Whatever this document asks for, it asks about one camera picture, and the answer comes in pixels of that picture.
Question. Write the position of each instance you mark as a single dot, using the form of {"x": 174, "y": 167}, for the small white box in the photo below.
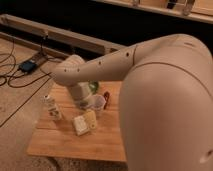
{"x": 80, "y": 125}

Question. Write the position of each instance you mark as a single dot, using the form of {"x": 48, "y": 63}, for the green bowl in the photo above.
{"x": 94, "y": 86}

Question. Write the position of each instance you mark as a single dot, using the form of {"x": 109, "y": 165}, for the wooden table board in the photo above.
{"x": 58, "y": 138}

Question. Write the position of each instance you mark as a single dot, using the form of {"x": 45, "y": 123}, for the long wooden baseboard beam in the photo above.
{"x": 60, "y": 35}

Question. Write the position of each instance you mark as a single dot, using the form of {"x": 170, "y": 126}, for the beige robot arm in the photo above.
{"x": 165, "y": 100}

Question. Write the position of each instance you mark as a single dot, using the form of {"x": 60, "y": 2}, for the white plastic bottle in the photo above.
{"x": 52, "y": 107}

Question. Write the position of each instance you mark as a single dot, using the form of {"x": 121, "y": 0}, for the beige cylindrical gripper body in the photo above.
{"x": 81, "y": 95}

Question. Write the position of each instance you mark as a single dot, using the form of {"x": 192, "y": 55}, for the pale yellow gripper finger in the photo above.
{"x": 90, "y": 118}

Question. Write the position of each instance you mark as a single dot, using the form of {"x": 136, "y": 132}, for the blue power adapter box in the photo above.
{"x": 27, "y": 66}

